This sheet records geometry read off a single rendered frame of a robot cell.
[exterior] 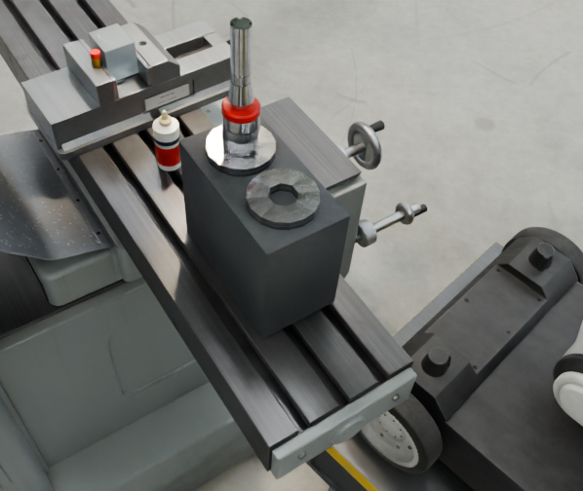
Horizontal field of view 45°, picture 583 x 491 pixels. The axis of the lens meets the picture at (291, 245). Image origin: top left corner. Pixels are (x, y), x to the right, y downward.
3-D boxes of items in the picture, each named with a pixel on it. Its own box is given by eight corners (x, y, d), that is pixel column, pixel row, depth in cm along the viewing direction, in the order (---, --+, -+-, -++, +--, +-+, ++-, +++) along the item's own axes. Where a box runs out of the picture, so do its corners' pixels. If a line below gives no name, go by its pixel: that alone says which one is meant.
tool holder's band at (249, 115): (219, 98, 86) (219, 93, 86) (257, 96, 87) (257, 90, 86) (223, 125, 83) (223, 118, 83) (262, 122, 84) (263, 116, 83)
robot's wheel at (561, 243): (573, 315, 161) (608, 262, 146) (562, 328, 159) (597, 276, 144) (501, 264, 170) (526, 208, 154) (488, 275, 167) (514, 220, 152)
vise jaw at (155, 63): (145, 37, 124) (143, 18, 121) (180, 76, 118) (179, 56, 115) (114, 48, 121) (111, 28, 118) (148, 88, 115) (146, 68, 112)
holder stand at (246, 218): (254, 202, 110) (257, 101, 95) (335, 302, 99) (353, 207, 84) (185, 231, 106) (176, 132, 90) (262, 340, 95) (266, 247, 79)
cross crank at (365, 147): (361, 142, 173) (368, 105, 163) (390, 172, 167) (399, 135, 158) (307, 166, 167) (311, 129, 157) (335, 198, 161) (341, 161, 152)
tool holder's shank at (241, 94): (226, 96, 85) (224, 15, 77) (252, 94, 86) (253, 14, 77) (229, 113, 83) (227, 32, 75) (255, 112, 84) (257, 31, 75)
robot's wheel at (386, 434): (431, 472, 136) (455, 429, 121) (415, 490, 134) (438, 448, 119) (354, 403, 145) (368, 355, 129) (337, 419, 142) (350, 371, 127)
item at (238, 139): (220, 132, 91) (219, 98, 86) (256, 130, 91) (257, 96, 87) (224, 158, 88) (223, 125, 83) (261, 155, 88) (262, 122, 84)
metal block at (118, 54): (122, 54, 119) (117, 22, 114) (138, 72, 116) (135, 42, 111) (94, 63, 117) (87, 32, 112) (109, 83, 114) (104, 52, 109)
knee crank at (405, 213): (416, 203, 174) (421, 186, 169) (432, 218, 171) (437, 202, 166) (344, 238, 165) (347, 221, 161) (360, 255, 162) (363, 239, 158)
